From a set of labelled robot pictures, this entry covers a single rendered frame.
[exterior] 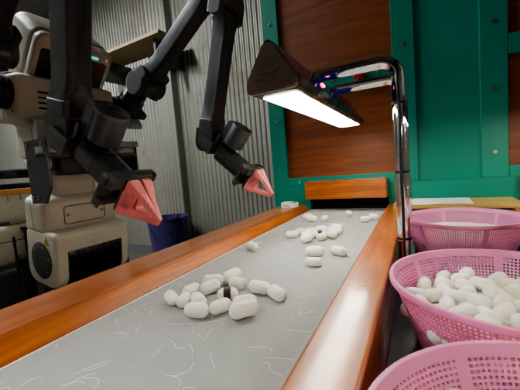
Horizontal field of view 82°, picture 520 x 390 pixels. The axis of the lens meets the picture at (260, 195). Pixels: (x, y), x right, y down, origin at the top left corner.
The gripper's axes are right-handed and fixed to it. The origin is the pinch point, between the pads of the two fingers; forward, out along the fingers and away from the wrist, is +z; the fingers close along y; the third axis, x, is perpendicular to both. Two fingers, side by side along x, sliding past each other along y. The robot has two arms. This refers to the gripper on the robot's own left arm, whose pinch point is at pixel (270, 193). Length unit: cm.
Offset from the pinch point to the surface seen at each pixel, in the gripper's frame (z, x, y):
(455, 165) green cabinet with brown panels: 34, -33, 47
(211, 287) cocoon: 12.3, 3.9, -37.5
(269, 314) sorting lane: 21.5, -2.4, -40.2
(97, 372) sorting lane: 13, 5, -56
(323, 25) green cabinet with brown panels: -35, -49, 47
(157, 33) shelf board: -222, 7, 146
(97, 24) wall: -374, 50, 192
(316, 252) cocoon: 19.9, -2.7, -15.8
